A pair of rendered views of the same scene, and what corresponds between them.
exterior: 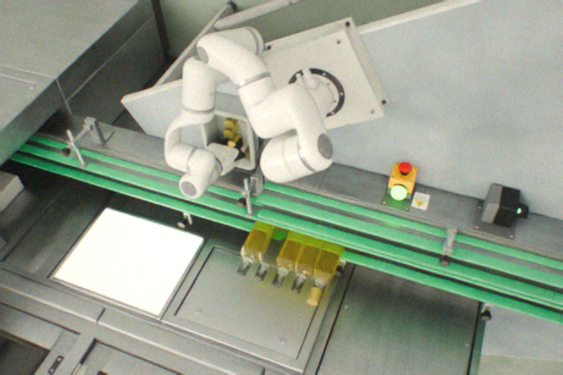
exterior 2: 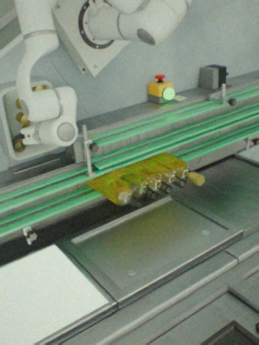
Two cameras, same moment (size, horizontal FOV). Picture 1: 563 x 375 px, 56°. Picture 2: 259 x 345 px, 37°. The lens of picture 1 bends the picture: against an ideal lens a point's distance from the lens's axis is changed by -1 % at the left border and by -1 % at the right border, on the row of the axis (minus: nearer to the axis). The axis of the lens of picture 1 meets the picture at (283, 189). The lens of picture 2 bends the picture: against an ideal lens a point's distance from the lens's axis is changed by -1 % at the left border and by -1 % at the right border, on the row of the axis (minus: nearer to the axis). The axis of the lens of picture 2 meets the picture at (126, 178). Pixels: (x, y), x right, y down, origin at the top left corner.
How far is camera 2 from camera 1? 1.28 m
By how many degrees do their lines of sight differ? 48
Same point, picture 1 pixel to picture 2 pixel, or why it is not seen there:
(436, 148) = (166, 55)
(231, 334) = (175, 258)
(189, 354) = (175, 293)
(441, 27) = not seen: outside the picture
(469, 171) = (186, 65)
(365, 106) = not seen: hidden behind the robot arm
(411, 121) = not seen: hidden behind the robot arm
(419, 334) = (241, 182)
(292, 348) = (216, 229)
